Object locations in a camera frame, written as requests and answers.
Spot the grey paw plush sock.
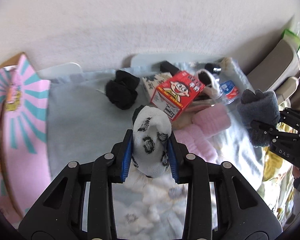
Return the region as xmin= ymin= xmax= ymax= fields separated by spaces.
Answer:
xmin=237 ymin=89 xmax=280 ymax=147

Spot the green white packet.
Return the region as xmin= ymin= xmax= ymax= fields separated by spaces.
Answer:
xmin=281 ymin=29 xmax=300 ymax=53

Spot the floral green yellow quilt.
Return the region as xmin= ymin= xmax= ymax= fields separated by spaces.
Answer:
xmin=256 ymin=127 xmax=300 ymax=218

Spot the cardboard box pink lining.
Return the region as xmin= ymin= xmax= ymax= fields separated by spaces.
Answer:
xmin=0 ymin=53 xmax=51 ymax=224

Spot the light blue floral cloth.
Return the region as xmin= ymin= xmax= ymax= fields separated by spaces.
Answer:
xmin=47 ymin=69 xmax=264 ymax=239

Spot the red cartoon milk carton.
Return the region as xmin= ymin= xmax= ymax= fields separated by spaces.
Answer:
xmin=151 ymin=70 xmax=205 ymax=121

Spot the pink fluffy sock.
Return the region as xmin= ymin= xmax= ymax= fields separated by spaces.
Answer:
xmin=174 ymin=124 xmax=217 ymax=163
xmin=192 ymin=103 xmax=231 ymax=138

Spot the white folding table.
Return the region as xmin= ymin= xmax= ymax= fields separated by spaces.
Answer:
xmin=36 ymin=52 xmax=223 ymax=80

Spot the black red lipstick tube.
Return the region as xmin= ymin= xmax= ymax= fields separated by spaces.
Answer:
xmin=160 ymin=61 xmax=180 ymax=76

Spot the white floral small box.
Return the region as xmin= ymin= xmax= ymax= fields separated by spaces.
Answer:
xmin=141 ymin=72 xmax=172 ymax=101

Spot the black sock bundle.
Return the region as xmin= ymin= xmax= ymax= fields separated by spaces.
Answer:
xmin=105 ymin=70 xmax=140 ymax=110

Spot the white black spotted sock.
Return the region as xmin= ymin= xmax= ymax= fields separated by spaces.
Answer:
xmin=132 ymin=105 xmax=172 ymax=178

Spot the white black fuzzy sock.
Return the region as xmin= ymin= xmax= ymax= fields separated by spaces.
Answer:
xmin=194 ymin=69 xmax=222 ymax=99

